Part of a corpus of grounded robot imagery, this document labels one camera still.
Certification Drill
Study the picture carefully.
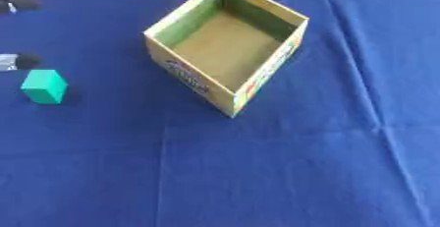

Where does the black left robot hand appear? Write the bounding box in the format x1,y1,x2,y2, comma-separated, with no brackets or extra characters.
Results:
0,0,43,72

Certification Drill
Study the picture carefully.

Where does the tan cardboard box green inside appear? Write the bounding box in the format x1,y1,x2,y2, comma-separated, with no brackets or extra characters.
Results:
142,0,311,119

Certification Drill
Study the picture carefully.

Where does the teal rectangular block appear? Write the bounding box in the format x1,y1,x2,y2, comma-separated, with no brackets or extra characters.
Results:
19,69,69,105

